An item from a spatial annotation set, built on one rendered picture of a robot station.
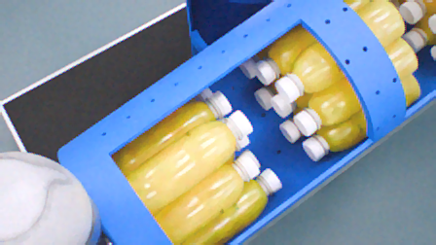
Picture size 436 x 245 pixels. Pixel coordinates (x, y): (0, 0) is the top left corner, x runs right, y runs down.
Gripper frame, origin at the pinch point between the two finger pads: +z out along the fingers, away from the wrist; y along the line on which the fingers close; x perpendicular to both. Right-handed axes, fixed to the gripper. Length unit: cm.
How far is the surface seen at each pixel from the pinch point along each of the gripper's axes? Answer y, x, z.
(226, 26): -48, 59, 91
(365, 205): 22, 65, 116
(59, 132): -54, -2, 101
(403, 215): 32, 73, 116
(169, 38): -59, 44, 101
